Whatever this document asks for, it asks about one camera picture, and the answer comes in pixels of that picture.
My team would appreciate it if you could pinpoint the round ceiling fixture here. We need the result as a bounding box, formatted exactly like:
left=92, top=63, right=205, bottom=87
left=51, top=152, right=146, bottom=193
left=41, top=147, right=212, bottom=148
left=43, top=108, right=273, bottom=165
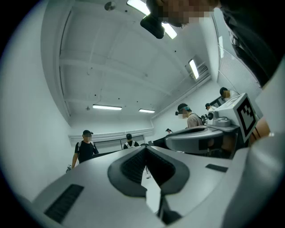
left=104, top=1, right=117, bottom=12

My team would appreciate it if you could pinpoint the person's black shirt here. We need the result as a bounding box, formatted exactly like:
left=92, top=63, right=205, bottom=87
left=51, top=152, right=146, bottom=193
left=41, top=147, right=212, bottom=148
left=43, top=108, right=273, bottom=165
left=213, top=0, right=285, bottom=88

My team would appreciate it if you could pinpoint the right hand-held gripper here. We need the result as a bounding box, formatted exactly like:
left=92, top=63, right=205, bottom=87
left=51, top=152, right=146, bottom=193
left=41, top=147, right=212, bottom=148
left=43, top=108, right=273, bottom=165
left=164, top=92, right=261, bottom=154

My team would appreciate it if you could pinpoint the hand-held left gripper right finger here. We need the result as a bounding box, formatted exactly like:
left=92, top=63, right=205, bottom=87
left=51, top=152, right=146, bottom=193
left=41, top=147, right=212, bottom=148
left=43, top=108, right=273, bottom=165
left=145, top=131, right=285, bottom=228

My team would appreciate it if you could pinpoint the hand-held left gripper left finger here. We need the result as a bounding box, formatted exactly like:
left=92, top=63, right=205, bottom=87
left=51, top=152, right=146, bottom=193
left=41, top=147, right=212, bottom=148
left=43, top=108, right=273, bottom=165
left=32, top=146, right=167, bottom=228

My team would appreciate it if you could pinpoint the person's right hand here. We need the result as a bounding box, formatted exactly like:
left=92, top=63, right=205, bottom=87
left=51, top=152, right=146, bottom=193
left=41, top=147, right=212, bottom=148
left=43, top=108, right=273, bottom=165
left=221, top=134, right=236, bottom=153

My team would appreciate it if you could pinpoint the black head camera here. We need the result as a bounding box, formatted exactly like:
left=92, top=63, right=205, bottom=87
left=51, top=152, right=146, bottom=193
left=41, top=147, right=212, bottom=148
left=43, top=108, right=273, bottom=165
left=139, top=12, right=167, bottom=40

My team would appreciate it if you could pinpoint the person's right forearm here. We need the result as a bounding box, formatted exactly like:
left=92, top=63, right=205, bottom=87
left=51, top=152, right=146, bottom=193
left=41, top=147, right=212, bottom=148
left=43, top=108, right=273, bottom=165
left=249, top=117, right=271, bottom=144

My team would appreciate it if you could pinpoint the person's head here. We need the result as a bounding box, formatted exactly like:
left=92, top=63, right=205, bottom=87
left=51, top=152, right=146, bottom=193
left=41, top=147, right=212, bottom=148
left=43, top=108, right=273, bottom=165
left=147, top=0, right=221, bottom=29

